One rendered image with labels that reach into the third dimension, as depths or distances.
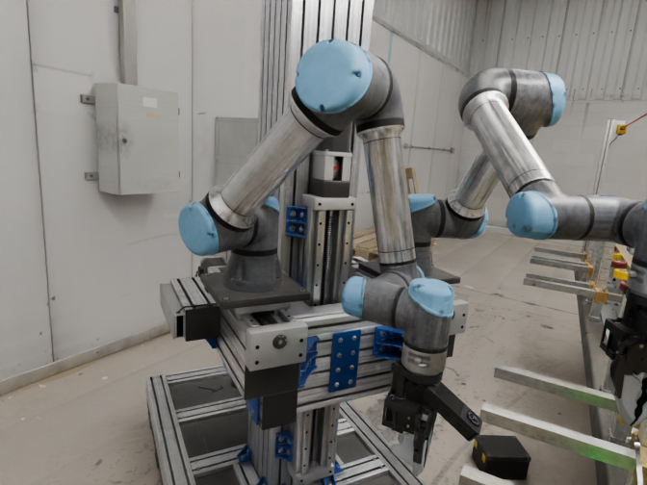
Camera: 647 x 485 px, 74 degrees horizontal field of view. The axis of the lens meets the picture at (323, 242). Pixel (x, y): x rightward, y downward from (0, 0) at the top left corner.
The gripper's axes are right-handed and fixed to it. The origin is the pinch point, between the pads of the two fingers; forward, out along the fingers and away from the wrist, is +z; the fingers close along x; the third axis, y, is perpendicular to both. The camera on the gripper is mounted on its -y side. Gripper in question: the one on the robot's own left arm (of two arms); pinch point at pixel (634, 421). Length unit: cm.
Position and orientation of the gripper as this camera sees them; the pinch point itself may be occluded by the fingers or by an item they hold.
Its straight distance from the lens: 87.3
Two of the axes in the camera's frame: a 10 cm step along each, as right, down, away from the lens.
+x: -9.9, -1.0, 1.3
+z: -0.7, 9.7, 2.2
